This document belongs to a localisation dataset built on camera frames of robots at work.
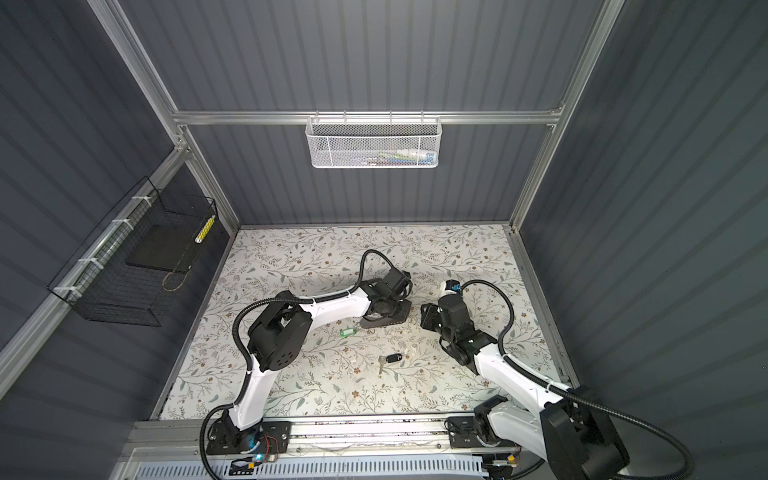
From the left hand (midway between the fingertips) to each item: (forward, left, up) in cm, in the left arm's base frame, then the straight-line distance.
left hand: (408, 311), depth 95 cm
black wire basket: (+2, +70, +26) cm, 75 cm away
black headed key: (-14, +7, -2) cm, 16 cm away
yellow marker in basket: (+14, +57, +26) cm, 64 cm away
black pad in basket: (+6, +62, +28) cm, 69 cm away
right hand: (-4, -5, +8) cm, 10 cm away
